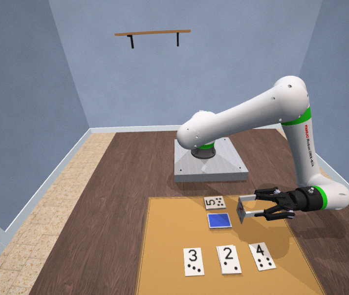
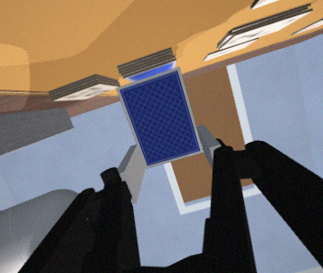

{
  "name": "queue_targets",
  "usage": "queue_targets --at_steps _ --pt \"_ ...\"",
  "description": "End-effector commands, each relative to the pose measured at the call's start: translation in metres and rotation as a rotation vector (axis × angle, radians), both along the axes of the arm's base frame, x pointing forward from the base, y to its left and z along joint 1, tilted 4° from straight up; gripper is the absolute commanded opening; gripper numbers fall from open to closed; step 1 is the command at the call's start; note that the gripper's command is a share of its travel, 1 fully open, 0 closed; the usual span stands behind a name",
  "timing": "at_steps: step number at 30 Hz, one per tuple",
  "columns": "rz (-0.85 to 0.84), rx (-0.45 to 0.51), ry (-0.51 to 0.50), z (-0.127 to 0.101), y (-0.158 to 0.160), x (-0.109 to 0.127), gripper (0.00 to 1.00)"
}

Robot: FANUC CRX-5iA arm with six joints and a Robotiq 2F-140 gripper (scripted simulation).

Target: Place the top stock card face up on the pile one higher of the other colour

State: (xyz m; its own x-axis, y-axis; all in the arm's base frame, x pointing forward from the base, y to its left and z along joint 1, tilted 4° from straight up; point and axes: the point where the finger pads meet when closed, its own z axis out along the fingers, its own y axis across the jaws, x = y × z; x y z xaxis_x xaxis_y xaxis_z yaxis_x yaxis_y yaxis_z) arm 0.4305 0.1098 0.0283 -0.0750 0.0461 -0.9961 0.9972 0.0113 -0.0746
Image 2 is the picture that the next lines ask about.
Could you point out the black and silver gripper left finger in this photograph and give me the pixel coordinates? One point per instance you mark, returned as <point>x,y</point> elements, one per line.
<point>67,248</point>

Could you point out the blue playing card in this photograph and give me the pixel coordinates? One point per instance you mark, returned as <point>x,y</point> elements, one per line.
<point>159,114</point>
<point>149,71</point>

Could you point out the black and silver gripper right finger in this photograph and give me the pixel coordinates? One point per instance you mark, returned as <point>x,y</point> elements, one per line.
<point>293,190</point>

